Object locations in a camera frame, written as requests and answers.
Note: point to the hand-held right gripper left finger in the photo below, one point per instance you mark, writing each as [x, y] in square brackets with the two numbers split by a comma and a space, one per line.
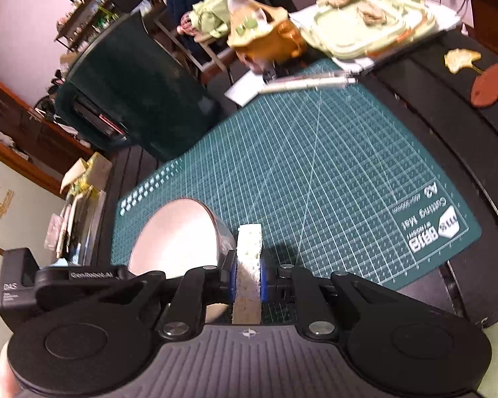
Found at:
[232, 277]

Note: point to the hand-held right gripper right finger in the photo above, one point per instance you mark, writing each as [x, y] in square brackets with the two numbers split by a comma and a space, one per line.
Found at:
[264, 278]

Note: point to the white oval sponge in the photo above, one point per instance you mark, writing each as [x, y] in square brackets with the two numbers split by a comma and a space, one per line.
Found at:
[249, 248]

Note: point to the white ceramic bowl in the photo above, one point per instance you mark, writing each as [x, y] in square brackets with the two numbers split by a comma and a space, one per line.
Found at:
[170, 240]

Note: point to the person's left hand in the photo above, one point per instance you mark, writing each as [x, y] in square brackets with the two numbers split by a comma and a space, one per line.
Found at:
[4, 377]

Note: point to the stack of books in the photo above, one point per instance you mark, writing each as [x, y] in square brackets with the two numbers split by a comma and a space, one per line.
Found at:
[83, 224]

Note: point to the green cutting mat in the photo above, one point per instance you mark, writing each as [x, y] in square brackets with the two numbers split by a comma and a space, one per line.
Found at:
[315, 153]

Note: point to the green patterned box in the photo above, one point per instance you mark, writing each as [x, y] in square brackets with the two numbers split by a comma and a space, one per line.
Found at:
[93, 170]

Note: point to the white card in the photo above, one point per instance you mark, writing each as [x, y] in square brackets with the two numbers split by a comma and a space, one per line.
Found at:
[245, 91]

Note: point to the white pen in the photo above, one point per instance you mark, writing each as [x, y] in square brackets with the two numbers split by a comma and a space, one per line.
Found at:
[298, 86]
[323, 76]

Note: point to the black clip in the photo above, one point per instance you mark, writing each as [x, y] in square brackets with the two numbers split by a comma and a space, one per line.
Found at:
[272, 72]

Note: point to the dark green pitcher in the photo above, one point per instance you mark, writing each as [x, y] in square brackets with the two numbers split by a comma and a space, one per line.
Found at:
[141, 91]

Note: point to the light wooden stool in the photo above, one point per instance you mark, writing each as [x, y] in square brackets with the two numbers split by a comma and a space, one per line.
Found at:
[207, 56]

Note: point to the orange ceramic lidded mug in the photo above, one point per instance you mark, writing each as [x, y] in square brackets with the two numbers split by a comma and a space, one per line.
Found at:
[265, 37]

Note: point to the light green container lid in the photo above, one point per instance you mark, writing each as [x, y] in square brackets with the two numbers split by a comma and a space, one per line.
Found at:
[340, 29]

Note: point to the light green bag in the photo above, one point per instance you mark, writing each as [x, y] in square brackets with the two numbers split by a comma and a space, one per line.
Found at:
[209, 12]

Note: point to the green lid with orange seal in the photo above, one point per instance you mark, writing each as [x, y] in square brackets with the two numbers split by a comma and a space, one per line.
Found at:
[398, 39]

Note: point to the cluttered dark desk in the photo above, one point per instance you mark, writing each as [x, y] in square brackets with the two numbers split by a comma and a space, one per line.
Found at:
[91, 12]

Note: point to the brown leather fish ornament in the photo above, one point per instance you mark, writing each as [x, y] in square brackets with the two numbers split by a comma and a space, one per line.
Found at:
[487, 87]

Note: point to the yellow ginkgo leaf ornament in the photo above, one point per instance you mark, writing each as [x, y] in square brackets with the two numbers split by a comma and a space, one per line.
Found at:
[460, 59]

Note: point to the white paper sheets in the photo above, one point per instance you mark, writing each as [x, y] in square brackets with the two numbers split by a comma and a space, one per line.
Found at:
[446, 16]

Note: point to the brown wooden cabinet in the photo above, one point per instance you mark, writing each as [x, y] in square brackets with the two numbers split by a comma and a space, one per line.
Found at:
[494, 8]

